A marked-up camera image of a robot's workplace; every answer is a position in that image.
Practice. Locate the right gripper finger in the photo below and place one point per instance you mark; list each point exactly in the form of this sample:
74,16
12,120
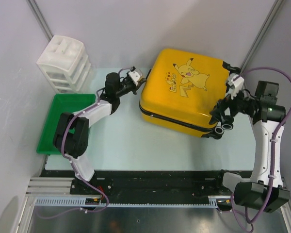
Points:
223,118
221,106

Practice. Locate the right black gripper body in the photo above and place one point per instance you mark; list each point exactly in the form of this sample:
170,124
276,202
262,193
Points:
240,104

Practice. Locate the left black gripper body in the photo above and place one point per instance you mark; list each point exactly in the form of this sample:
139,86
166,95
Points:
127,88

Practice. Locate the yellow Pikachu hard-shell suitcase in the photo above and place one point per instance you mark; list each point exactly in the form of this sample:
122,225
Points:
181,90

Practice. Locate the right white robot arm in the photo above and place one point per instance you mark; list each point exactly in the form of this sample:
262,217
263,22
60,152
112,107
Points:
264,157

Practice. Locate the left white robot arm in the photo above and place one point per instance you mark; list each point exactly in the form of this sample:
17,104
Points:
72,132

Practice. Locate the green plastic tray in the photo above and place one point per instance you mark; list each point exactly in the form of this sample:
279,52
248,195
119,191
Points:
61,103

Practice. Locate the white plastic drawer organizer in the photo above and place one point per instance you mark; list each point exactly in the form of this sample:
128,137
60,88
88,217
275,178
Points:
65,64

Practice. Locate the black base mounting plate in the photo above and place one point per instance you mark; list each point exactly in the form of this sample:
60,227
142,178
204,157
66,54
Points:
161,187

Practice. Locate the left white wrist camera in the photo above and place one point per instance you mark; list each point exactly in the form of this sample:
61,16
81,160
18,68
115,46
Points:
135,75

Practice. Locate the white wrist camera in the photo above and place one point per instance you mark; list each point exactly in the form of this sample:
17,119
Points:
135,75
235,84

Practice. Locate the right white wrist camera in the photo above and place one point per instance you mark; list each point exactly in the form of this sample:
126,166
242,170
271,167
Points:
235,84

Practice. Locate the aluminium frame rail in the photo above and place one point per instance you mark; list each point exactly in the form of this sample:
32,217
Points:
62,192

